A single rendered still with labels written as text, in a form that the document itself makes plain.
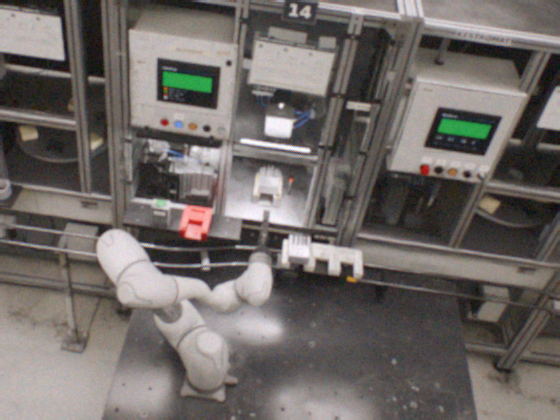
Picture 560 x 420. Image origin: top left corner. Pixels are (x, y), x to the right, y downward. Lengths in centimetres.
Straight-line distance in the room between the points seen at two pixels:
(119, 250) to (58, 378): 157
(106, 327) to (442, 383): 181
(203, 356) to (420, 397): 95
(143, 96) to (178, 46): 29
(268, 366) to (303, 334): 23
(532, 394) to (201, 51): 265
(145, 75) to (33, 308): 176
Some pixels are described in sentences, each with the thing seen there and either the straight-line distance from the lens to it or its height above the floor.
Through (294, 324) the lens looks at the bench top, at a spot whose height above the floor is 68.
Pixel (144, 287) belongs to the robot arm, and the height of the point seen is 146.
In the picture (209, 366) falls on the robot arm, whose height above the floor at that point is 90.
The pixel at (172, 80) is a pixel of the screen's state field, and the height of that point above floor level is 165.
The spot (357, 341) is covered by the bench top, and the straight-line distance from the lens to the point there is 298.
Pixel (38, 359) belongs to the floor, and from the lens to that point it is 367.
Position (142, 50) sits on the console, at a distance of 253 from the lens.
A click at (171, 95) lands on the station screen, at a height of 158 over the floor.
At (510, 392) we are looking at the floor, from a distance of 398.
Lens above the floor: 307
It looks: 41 degrees down
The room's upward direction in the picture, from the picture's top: 8 degrees clockwise
